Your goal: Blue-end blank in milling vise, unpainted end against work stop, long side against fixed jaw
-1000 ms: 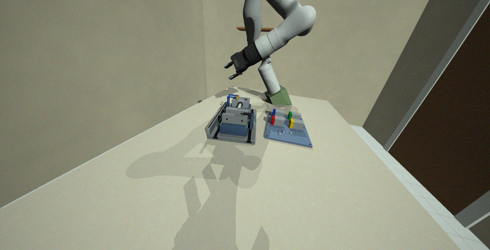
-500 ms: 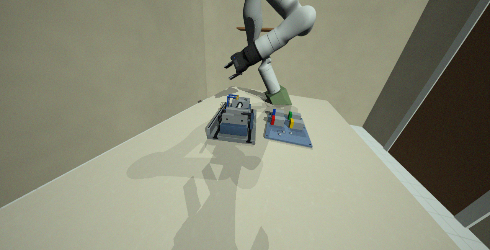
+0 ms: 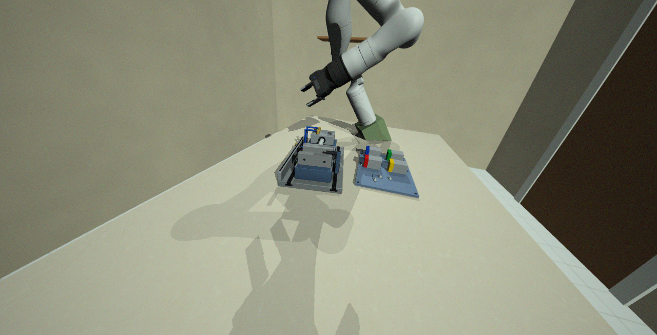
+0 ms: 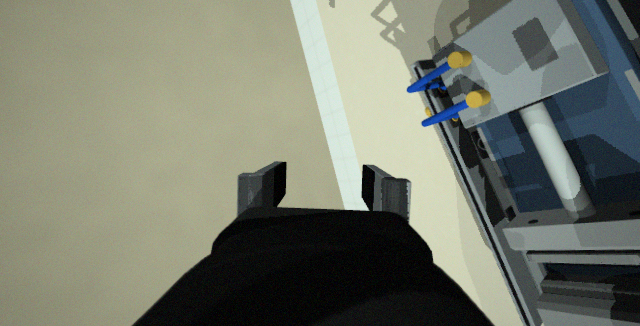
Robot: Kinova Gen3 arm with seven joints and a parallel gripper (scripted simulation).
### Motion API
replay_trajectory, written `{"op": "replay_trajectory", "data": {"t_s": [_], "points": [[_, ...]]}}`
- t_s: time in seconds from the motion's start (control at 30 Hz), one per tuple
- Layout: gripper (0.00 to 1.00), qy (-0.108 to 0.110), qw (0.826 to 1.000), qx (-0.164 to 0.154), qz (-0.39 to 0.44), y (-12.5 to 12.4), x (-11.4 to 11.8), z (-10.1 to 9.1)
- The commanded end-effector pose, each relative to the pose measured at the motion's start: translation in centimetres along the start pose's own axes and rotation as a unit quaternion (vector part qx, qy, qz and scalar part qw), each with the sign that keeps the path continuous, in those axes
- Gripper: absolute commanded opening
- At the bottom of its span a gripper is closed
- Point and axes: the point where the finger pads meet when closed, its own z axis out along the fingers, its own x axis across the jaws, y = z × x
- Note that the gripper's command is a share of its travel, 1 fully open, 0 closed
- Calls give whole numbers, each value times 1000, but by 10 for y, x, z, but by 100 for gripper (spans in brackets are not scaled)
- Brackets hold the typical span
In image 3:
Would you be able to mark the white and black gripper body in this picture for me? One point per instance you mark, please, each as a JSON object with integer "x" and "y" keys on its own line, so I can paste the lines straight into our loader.
{"x": 348, "y": 66}

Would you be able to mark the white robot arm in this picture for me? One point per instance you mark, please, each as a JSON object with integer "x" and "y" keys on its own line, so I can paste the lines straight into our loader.
{"x": 400, "y": 28}

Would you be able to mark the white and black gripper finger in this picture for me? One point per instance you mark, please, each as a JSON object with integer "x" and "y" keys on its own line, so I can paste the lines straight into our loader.
{"x": 306, "y": 87}
{"x": 315, "y": 101}

